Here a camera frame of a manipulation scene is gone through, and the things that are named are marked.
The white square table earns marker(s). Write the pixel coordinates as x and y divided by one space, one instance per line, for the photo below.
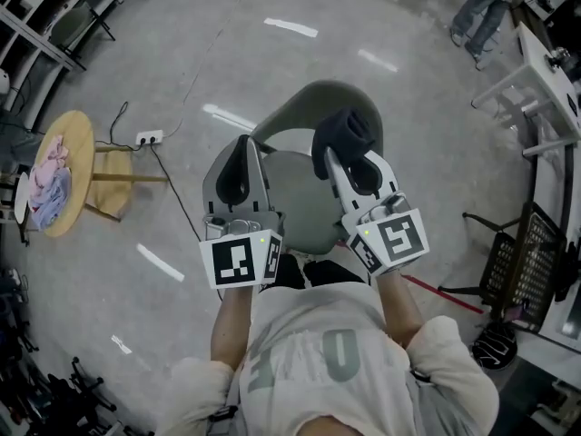
542 73

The person's black trousers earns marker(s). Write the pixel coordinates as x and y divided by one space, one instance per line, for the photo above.
324 273

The white round stool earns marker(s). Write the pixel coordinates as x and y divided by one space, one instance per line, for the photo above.
21 198

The light blue cloth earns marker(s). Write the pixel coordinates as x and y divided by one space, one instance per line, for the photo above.
52 202

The round wooden side table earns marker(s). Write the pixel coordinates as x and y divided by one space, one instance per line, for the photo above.
75 139

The black cloth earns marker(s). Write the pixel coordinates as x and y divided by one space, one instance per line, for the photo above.
338 132

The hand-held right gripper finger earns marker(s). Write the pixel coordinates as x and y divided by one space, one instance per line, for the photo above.
341 184
388 177

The pink cloth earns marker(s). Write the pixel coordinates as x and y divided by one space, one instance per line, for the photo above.
47 161

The black patterned shoe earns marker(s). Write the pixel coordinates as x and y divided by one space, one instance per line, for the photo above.
495 348

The person's left forearm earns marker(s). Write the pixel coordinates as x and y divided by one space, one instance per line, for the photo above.
231 320

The small black device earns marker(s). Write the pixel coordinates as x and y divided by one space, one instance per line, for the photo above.
560 58

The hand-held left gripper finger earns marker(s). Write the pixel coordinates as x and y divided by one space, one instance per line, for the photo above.
259 175
213 184

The black mesh chair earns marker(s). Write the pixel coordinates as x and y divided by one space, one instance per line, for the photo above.
526 261

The white power strip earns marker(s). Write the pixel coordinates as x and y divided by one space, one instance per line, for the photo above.
149 137

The grey chair with black legs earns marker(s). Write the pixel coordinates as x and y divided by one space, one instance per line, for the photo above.
72 25

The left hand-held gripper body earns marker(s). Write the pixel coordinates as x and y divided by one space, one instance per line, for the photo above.
231 261

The person's cream printed shirt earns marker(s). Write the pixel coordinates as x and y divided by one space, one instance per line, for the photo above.
327 361

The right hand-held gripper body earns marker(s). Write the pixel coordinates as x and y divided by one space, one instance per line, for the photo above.
399 239

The grey-green plastic chair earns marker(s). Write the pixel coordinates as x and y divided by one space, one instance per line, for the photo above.
304 189

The person's right forearm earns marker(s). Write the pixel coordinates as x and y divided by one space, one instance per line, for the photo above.
399 307

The white metal shelf rack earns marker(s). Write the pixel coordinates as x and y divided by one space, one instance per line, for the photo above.
34 39

